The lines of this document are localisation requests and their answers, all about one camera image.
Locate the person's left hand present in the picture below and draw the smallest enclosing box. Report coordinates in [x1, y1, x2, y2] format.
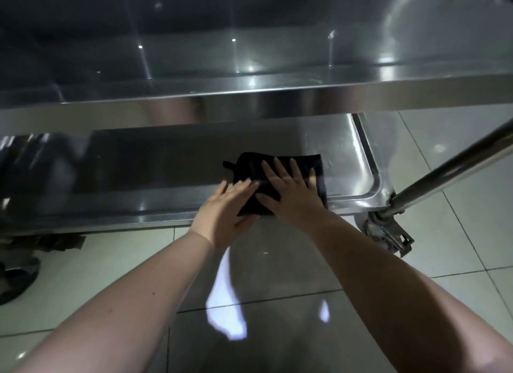
[188, 179, 261, 252]

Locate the person's right forearm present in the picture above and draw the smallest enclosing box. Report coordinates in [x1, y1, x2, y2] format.
[310, 216, 513, 373]

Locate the stainless steel cart shelf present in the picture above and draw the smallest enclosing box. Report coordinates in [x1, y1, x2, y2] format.
[0, 0, 513, 126]
[0, 112, 397, 238]

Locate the black cleaning cloth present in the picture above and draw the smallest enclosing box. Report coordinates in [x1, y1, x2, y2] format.
[223, 152, 329, 218]

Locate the person's right hand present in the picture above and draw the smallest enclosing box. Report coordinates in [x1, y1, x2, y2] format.
[256, 157, 330, 230]

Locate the metal cart caster wheel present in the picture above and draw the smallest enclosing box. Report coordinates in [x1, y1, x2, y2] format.
[363, 209, 414, 258]

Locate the stainless steel cart upper shelf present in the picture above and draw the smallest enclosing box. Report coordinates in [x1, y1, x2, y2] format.
[0, 0, 513, 126]

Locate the person's left forearm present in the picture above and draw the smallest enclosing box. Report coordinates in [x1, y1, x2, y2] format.
[12, 230, 217, 373]

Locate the black shoe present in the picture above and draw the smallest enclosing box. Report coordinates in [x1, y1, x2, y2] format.
[0, 257, 41, 306]

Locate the dark crumpled fabric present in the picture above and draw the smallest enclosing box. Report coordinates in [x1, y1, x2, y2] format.
[0, 233, 87, 258]

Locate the stainless steel cart lower shelf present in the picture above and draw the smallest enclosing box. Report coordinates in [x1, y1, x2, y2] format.
[0, 112, 397, 238]

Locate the stainless steel cart post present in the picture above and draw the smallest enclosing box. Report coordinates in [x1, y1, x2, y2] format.
[386, 118, 513, 222]

